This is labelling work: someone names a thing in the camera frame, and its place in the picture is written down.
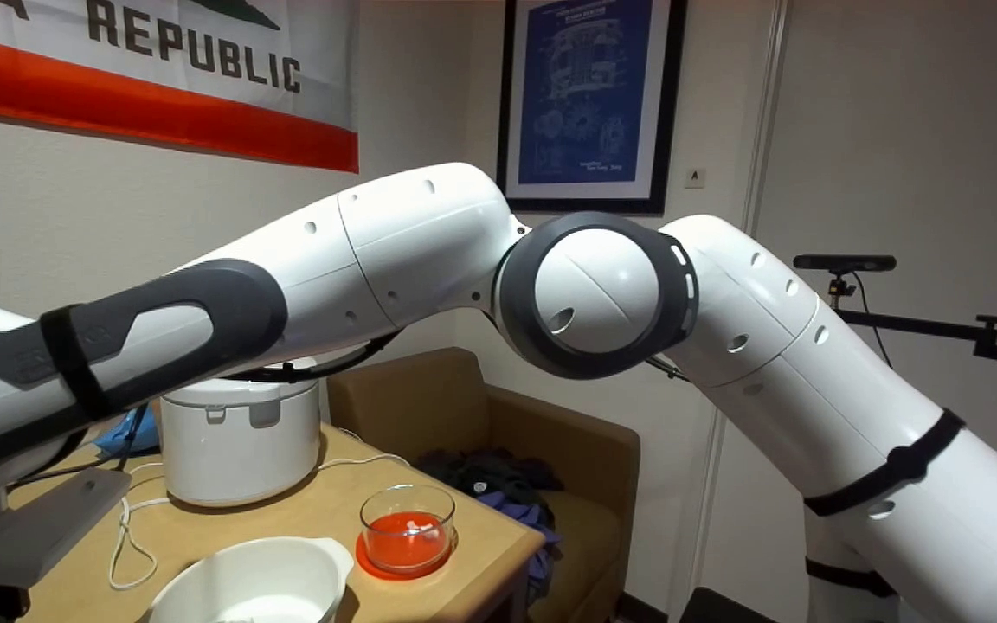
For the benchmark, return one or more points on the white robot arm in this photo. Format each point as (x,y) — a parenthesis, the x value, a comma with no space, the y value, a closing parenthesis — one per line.
(902,496)

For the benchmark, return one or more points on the blue plastic bag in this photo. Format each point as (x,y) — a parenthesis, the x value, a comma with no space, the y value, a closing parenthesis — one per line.
(132,434)

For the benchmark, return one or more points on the dark clothes on armchair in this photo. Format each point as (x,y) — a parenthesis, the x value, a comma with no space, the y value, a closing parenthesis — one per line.
(512,486)

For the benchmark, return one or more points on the glass bowl with orange lid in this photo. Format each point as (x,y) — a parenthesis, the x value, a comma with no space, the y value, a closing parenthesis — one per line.
(405,532)

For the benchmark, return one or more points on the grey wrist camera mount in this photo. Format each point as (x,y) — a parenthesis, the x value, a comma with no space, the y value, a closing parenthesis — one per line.
(42,532)

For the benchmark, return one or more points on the California Republic flag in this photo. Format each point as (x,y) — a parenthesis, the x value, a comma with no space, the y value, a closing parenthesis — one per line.
(234,77)

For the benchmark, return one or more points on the white ceramic bowl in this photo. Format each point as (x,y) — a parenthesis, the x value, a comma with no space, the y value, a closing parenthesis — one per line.
(275,578)

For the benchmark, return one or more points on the framed blue poster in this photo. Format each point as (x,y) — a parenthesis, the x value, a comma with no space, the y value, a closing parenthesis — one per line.
(590,100)

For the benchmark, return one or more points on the white rice cooker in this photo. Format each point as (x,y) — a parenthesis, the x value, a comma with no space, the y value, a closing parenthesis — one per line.
(237,441)

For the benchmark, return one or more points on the camera on black boom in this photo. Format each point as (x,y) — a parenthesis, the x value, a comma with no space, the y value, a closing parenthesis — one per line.
(849,296)

